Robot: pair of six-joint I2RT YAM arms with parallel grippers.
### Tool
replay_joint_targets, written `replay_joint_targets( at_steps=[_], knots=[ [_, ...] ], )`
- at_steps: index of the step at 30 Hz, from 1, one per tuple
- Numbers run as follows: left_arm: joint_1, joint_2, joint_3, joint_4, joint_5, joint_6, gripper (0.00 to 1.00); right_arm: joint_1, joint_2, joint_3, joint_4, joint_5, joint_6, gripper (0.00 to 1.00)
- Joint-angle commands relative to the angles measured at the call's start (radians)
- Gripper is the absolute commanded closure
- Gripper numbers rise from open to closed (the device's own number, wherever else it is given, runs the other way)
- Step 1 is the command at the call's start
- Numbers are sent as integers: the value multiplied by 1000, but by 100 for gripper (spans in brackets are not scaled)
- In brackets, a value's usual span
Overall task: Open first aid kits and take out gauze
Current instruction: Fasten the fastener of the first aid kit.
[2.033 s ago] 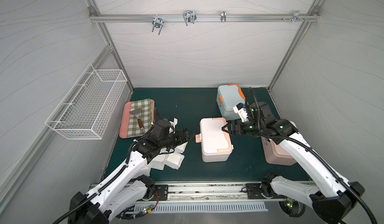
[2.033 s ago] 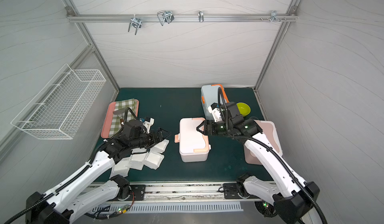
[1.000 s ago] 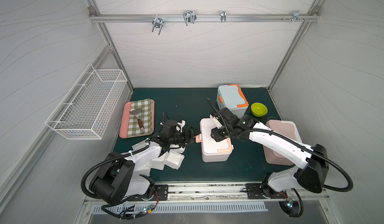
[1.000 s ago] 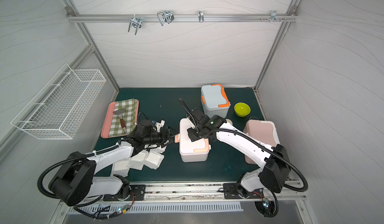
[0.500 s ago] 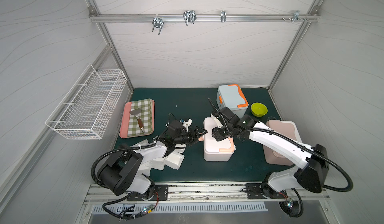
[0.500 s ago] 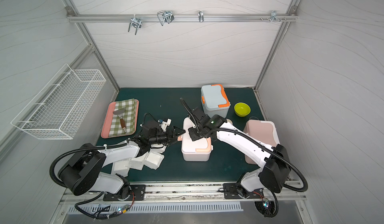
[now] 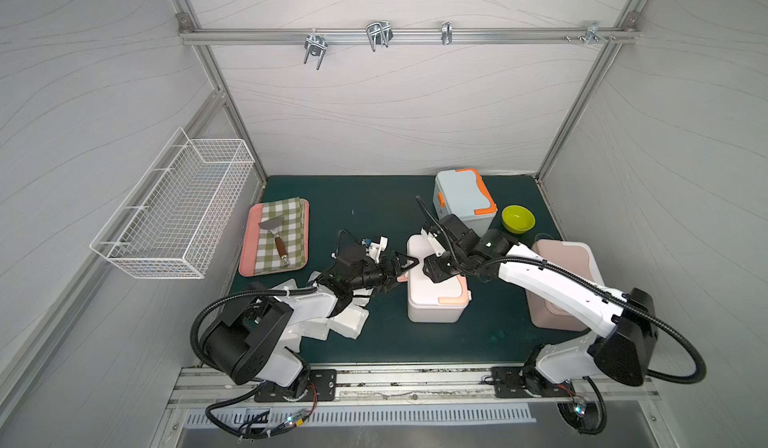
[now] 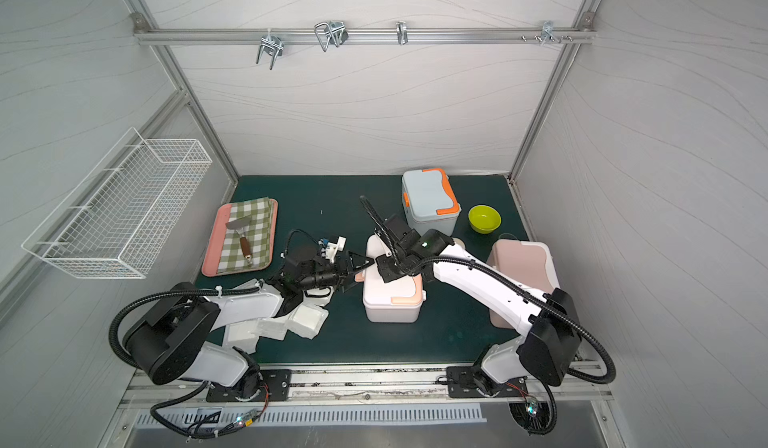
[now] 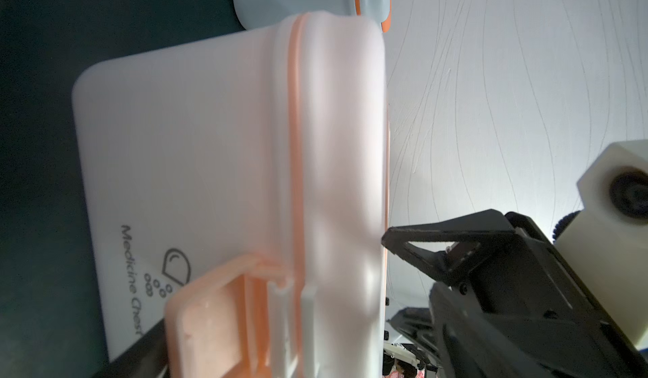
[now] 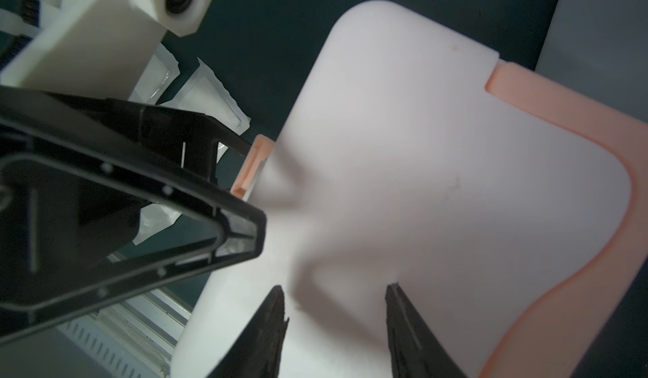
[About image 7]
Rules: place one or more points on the pink tray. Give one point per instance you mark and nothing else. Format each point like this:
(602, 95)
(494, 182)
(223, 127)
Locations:
(251, 238)

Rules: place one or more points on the green bowl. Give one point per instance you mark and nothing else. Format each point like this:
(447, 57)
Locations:
(517, 219)

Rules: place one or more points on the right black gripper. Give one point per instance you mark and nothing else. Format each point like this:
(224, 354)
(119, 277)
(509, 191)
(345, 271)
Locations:
(442, 262)

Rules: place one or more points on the blue orange first aid kit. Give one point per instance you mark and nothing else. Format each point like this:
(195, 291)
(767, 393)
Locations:
(462, 192)

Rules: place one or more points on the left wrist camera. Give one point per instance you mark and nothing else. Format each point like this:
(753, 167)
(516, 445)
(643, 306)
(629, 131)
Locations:
(375, 249)

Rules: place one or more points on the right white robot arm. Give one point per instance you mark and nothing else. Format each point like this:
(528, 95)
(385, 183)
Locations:
(622, 326)

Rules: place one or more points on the pink first aid kit box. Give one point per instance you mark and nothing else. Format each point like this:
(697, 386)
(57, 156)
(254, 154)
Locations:
(551, 312)

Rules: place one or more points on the metal hook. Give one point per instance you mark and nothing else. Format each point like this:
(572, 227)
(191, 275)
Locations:
(315, 47)
(446, 33)
(592, 36)
(379, 33)

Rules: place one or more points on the spatula with wooden handle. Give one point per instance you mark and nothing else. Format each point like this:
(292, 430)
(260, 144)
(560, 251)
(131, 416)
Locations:
(273, 226)

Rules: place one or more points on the green checkered cloth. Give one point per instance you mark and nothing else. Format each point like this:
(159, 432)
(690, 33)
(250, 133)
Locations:
(291, 230)

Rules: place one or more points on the white gauze packet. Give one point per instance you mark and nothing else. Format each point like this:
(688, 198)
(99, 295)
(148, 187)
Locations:
(317, 329)
(350, 322)
(289, 286)

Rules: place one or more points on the white wire basket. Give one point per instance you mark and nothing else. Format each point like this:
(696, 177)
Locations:
(170, 223)

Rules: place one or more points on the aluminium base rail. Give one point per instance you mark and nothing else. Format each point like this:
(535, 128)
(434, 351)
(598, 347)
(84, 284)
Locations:
(360, 384)

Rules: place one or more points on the white peach first aid kit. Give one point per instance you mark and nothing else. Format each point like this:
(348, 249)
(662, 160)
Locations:
(429, 302)

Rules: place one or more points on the aluminium crossbar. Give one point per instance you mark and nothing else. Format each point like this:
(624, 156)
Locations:
(401, 36)

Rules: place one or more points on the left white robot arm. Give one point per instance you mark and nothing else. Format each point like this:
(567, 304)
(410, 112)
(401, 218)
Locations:
(255, 335)

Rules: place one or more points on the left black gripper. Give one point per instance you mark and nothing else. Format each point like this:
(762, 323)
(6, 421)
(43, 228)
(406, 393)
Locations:
(386, 269)

